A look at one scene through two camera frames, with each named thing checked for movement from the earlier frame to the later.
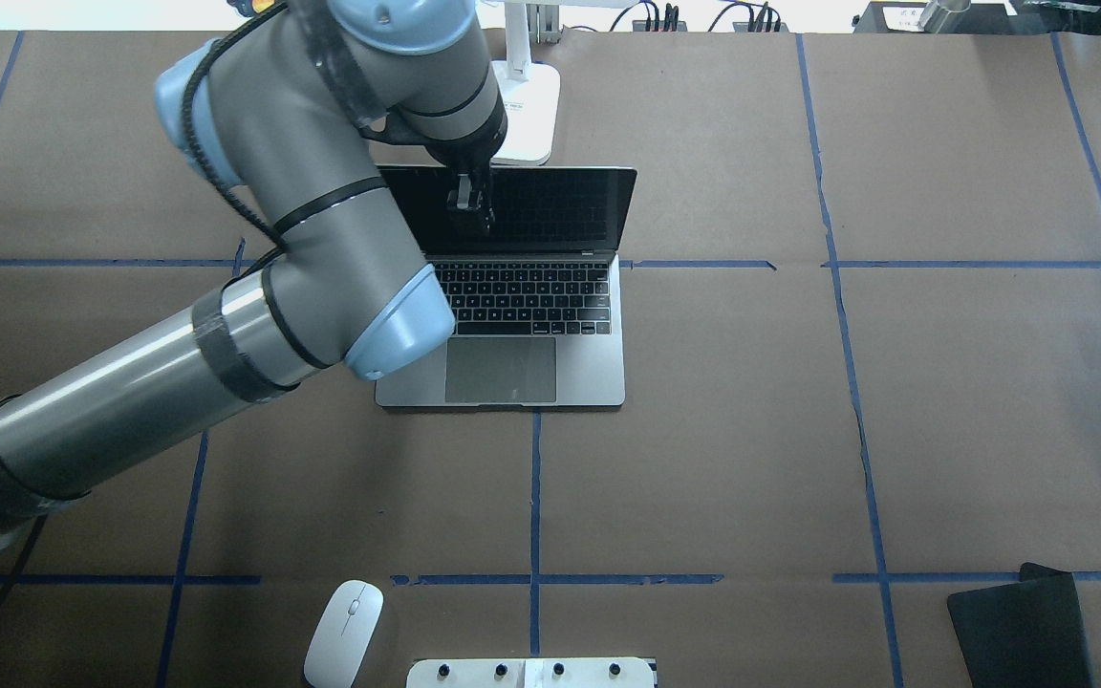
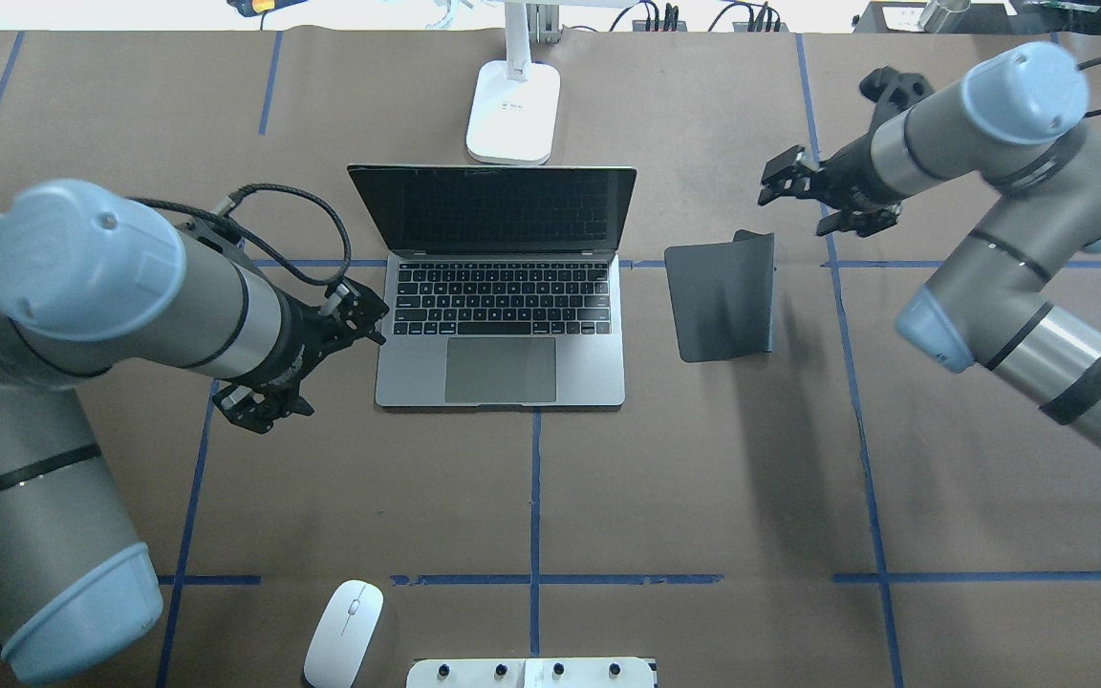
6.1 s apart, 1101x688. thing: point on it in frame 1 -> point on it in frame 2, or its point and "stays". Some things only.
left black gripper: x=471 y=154 -> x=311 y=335
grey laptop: x=538 y=301 stays
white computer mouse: x=343 y=637 stays
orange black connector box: x=640 y=26 stays
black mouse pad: x=1027 y=634 -> x=722 y=296
